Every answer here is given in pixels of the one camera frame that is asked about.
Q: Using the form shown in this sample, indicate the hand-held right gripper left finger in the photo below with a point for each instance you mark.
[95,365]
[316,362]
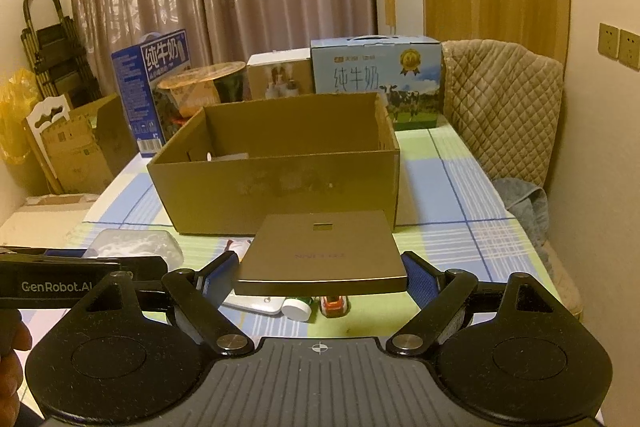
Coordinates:
[222,279]

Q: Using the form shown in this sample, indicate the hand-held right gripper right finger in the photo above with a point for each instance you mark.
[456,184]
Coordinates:
[415,279]

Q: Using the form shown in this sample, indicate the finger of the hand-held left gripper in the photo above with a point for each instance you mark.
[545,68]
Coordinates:
[145,267]
[80,253]

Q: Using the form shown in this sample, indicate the clear box of white picks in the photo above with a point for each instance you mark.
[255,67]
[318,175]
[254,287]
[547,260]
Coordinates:
[135,244]

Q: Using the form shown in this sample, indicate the white power strip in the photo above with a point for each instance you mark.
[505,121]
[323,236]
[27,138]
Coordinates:
[255,304]

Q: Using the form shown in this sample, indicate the white bottle with green band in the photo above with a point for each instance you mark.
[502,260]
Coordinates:
[296,308]

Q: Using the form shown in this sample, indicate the gold box with slot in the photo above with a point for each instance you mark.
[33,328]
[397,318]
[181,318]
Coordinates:
[310,267]

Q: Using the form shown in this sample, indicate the brown cardboard box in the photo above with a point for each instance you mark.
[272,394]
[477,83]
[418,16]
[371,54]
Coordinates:
[275,187]

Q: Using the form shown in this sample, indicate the person's left hand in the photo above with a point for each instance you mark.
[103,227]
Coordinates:
[12,342]

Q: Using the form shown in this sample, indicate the brown printed carton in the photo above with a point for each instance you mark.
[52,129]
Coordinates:
[80,147]

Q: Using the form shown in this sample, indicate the grey cloth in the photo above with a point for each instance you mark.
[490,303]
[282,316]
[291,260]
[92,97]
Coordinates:
[525,207]

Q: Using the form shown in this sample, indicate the white chair back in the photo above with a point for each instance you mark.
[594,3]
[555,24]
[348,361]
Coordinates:
[47,112]

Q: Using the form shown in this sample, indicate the dark blue milk carton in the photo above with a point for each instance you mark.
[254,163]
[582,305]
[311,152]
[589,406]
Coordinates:
[135,107]

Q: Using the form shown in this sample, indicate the yellow plastic bag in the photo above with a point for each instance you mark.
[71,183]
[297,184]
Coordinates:
[15,107]

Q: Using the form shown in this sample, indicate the orange instant noodle bowl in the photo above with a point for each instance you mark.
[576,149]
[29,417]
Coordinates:
[200,92]

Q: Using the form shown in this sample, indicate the beige quilted chair cover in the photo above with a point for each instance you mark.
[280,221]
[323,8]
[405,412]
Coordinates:
[500,107]

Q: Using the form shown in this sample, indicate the dark folding ladder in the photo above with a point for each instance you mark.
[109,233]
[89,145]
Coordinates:
[55,52]

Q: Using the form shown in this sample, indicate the light blue milk carton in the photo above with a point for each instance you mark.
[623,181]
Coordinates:
[360,77]

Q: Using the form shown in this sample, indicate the white box with figure print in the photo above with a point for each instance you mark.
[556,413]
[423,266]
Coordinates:
[280,77]

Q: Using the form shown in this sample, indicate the hanging wooden ornament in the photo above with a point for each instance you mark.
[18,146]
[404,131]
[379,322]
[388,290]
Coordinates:
[389,2]

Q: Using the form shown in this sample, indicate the beige wall socket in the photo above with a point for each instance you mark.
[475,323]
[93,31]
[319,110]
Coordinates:
[630,49]
[609,39]

